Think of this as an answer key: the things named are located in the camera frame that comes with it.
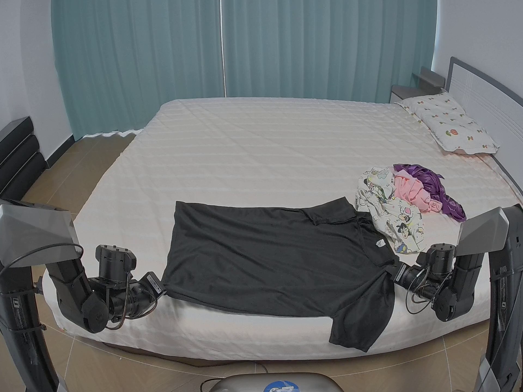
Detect white printed garment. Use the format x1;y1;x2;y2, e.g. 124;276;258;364
355;167;425;255

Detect white printed pillow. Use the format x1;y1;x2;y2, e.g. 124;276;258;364
394;92;500;155

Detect black cable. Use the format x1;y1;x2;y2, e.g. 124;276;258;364
199;362;270;392

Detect pink garment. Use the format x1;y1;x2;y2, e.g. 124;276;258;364
393;170;444;215

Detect black polo shirt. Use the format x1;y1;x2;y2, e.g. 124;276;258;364
161;196;396;352

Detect black chest of drawers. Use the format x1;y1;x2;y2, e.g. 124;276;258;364
0;116;49;201

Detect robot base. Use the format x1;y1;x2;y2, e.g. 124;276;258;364
212;373;346;392

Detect blue-green curtain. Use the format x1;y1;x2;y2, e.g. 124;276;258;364
223;0;440;104
51;0;226;142

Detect purple garment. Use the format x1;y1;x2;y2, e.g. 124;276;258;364
393;163;467;221

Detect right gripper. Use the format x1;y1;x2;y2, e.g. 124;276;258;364
390;262;422;290

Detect bed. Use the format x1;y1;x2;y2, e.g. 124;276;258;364
41;57;523;362

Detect grey bedside table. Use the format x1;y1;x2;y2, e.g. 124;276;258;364
391;66;446;104

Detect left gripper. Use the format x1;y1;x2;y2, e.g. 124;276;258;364
138;271;166;302

